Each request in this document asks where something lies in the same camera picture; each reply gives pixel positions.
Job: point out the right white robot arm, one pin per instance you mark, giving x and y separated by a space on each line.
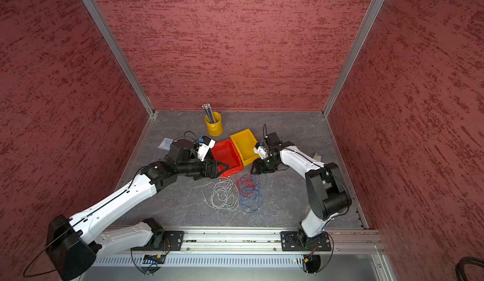
327 194

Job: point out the bundle of metal rods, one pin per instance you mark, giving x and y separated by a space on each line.
208 111

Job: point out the corner aluminium post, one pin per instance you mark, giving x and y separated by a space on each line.
102 24
359 40

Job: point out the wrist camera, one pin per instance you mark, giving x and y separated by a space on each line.
205 144
260 150

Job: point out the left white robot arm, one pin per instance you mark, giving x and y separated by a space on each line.
75 243

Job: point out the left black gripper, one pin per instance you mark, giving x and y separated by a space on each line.
213 174

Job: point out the yellow metal cup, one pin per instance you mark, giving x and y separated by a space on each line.
214 129

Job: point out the red plastic bin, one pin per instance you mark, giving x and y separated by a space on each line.
226 152

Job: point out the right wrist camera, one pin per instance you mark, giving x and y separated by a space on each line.
260 150

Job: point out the clear plastic bag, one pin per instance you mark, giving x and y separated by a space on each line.
165 144

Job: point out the yellow plastic bin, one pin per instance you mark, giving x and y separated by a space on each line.
245 142

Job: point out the left corner aluminium post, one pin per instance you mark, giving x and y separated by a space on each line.
102 24

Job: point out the right corner aluminium post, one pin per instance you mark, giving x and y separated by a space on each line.
359 40

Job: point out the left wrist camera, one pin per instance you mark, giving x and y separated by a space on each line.
205 144

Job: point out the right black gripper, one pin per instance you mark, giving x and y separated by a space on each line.
259 167

